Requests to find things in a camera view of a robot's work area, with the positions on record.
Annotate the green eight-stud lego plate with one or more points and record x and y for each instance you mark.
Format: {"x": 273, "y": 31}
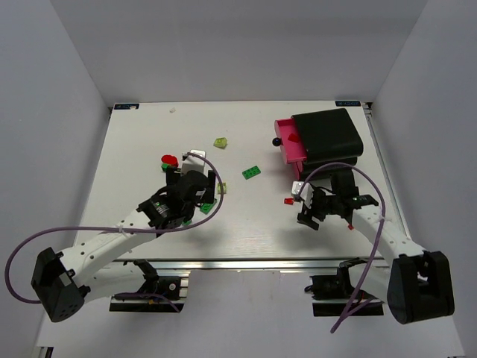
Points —
{"x": 251, "y": 172}

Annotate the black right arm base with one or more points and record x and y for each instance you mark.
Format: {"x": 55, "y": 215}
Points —
{"x": 330, "y": 293}

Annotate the light green square lego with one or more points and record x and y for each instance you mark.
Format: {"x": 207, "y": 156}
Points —
{"x": 221, "y": 188}

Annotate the black drawer cabinet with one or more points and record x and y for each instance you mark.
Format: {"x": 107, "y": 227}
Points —
{"x": 328, "y": 136}

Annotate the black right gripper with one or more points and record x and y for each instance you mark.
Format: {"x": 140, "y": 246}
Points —
{"x": 318, "y": 205}

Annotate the left blue label sticker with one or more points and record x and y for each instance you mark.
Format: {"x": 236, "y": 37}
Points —
{"x": 127, "y": 106}

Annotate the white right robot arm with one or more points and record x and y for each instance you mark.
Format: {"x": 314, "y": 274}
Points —
{"x": 416, "y": 285}

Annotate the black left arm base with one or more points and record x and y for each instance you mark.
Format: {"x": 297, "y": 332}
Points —
{"x": 157, "y": 294}

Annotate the blue label sticker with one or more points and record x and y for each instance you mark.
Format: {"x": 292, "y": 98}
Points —
{"x": 127, "y": 106}
{"x": 343, "y": 103}

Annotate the pink bottom drawer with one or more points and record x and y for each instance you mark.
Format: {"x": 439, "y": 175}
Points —
{"x": 298, "y": 170}

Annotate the pink top drawer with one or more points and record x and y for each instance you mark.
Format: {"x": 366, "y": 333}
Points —
{"x": 291, "y": 146}

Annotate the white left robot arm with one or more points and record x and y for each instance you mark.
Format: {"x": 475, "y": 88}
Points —
{"x": 64, "y": 281}

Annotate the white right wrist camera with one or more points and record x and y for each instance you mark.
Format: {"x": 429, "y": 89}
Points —
{"x": 302, "y": 192}

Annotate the red small lego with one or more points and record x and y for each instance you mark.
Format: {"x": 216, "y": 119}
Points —
{"x": 293, "y": 138}

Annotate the red oval lego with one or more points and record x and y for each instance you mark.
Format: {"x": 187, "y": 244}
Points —
{"x": 170, "y": 160}

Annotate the right blue label sticker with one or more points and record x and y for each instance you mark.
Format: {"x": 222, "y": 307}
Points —
{"x": 343, "y": 103}

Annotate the pink drawer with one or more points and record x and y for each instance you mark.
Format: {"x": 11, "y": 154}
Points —
{"x": 291, "y": 146}
{"x": 298, "y": 170}

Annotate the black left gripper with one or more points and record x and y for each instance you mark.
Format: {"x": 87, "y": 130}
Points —
{"x": 210, "y": 185}

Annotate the light green sloped lego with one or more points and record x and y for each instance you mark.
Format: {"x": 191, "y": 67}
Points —
{"x": 220, "y": 142}

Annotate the aluminium front rail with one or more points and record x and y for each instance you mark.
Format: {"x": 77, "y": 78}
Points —
{"x": 249, "y": 264}

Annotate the green upturned long lego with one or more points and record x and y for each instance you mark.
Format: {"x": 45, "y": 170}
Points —
{"x": 207, "y": 207}

